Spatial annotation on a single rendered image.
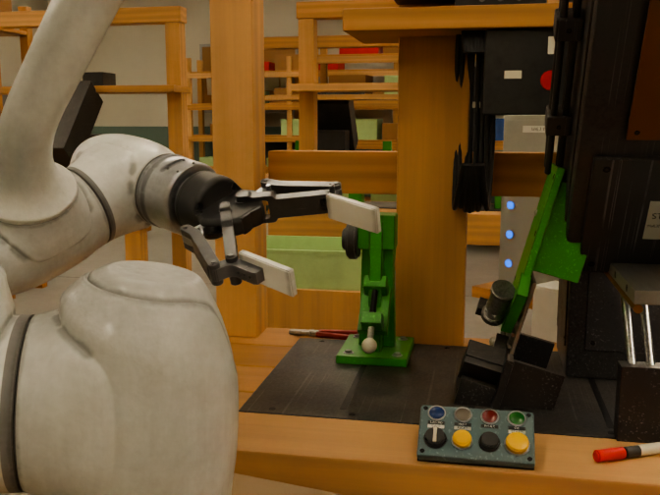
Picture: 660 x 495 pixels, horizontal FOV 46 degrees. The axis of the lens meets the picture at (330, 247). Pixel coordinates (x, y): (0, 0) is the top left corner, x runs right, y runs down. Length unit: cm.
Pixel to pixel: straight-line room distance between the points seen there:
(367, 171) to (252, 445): 76
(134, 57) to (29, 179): 1170
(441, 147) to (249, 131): 39
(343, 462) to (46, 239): 48
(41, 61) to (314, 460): 60
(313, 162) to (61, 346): 110
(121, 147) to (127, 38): 1164
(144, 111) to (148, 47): 95
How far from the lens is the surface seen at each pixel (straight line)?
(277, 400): 128
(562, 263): 123
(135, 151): 97
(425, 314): 162
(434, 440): 106
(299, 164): 170
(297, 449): 110
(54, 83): 83
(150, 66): 1242
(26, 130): 84
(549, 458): 111
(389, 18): 147
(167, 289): 67
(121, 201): 95
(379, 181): 168
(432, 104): 157
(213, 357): 68
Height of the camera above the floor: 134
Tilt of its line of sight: 9 degrees down
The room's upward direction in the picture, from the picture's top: straight up
